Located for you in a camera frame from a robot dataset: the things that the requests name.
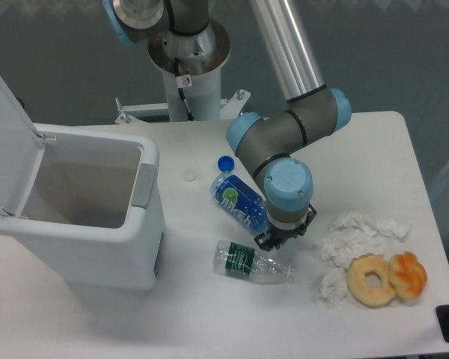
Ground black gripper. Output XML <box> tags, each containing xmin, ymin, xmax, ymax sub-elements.
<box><xmin>254</xmin><ymin>204</ymin><xmax>317</xmax><ymax>251</ymax></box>

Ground blue label plastic bottle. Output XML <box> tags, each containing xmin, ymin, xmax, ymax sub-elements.
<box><xmin>210</xmin><ymin>171</ymin><xmax>268</xmax><ymax>235</ymax></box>

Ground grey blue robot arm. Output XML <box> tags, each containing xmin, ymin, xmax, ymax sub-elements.
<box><xmin>103</xmin><ymin>1</ymin><xmax>352</xmax><ymax>251</ymax></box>

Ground clear green label bottle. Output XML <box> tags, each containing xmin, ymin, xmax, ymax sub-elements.
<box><xmin>213</xmin><ymin>240</ymin><xmax>296</xmax><ymax>285</ymax></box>

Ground blue bottle cap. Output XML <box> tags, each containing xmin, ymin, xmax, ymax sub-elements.
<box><xmin>217</xmin><ymin>155</ymin><xmax>235</xmax><ymax>172</ymax></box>

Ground white bottle cap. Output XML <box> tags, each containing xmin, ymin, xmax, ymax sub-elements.
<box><xmin>183</xmin><ymin>168</ymin><xmax>197</xmax><ymax>182</ymax></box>

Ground large crumpled white tissue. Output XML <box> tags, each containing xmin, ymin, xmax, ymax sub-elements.
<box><xmin>320</xmin><ymin>211</ymin><xmax>412</xmax><ymax>269</ymax></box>

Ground small crumpled white tissue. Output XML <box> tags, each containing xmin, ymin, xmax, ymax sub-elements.
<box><xmin>319</xmin><ymin>268</ymin><xmax>348</xmax><ymax>308</ymax></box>

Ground orange glazed bread roll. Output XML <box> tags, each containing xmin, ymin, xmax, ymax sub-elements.
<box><xmin>389</xmin><ymin>251</ymin><xmax>427</xmax><ymax>300</ymax></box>

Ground white trash bin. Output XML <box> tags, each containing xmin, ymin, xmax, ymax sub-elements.
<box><xmin>0</xmin><ymin>124</ymin><xmax>165</xmax><ymax>290</ymax></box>

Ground white bin lid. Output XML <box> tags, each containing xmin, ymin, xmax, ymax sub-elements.
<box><xmin>0</xmin><ymin>76</ymin><xmax>56</xmax><ymax>218</ymax></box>

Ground ring doughnut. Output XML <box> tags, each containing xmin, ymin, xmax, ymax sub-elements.
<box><xmin>346</xmin><ymin>255</ymin><xmax>396</xmax><ymax>307</ymax></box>

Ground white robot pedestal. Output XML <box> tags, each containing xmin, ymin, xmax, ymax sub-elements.
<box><xmin>115</xmin><ymin>19</ymin><xmax>251</xmax><ymax>123</ymax></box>

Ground black cable on pedestal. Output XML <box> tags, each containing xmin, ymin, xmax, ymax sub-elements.
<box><xmin>173</xmin><ymin>58</ymin><xmax>195</xmax><ymax>122</ymax></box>

